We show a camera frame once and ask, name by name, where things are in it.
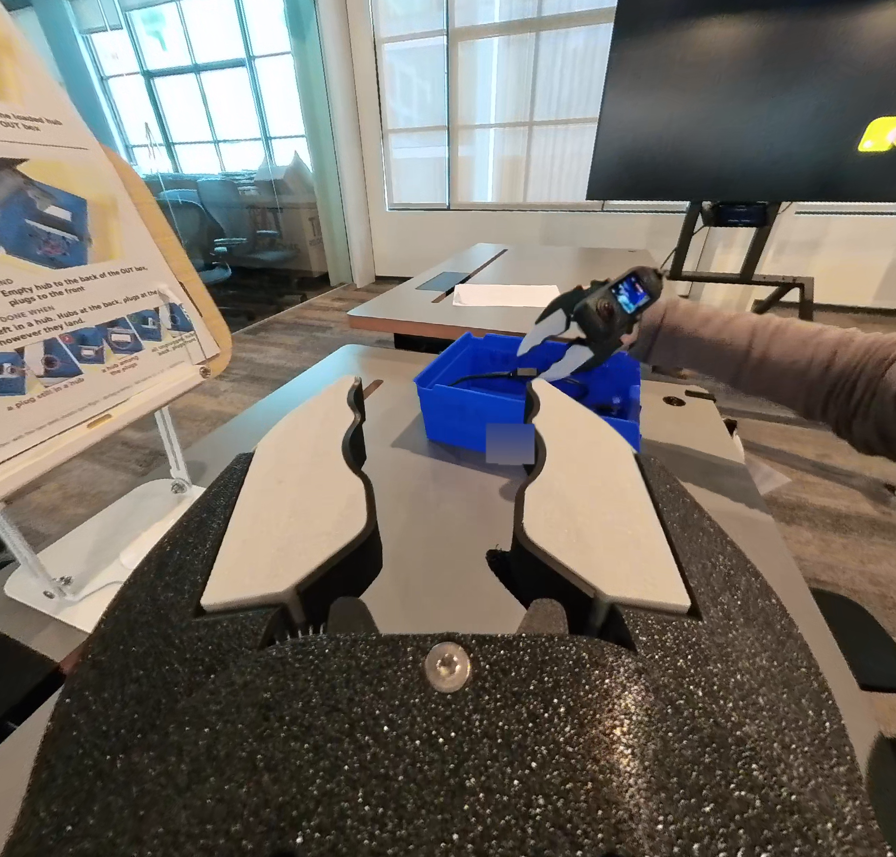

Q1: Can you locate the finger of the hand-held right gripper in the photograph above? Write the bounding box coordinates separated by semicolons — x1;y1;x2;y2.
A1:
519;305;583;357
548;341;597;384

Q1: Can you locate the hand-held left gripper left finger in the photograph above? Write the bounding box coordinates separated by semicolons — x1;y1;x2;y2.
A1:
199;374;385;634

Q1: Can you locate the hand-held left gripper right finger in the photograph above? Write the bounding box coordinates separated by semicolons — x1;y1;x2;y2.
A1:
513;377;695;634

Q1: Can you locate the black usb cable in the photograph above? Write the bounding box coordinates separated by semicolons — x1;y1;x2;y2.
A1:
447;364;541;390

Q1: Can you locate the blue plastic bin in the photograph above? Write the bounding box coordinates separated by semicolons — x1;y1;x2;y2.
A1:
413;332;643;455

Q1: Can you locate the person's right forearm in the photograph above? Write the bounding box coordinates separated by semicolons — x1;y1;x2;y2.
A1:
622;295;896;462

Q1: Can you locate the white paper sheet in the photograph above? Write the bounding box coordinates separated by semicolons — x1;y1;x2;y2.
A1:
452;283;562;309

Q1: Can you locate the grey conference table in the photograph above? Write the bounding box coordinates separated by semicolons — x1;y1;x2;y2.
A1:
347;242;665;351

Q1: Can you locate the black media box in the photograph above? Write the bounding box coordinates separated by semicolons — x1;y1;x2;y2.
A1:
702;201;772;228

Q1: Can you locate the white display stand base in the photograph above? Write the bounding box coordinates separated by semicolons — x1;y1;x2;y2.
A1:
0;409;205;635

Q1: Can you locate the black television stand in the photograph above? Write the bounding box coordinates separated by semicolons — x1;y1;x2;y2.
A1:
661;201;816;322

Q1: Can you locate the instruction sheet on wooden stand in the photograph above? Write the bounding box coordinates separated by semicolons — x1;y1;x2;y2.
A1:
0;0;233;501

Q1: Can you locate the large grid window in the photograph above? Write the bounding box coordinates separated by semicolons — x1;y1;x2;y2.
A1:
366;0;634;210

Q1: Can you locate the cardboard box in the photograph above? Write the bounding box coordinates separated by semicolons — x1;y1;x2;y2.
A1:
253;151;330;277

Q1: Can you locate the large black television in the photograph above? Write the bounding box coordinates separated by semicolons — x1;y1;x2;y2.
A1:
585;0;896;204

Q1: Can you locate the printed instruction sheet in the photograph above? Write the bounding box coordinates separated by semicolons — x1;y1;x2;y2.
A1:
0;13;221;462

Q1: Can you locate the grey office chair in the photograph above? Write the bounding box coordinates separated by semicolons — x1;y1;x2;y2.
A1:
157;178;235;287
203;174;295;270

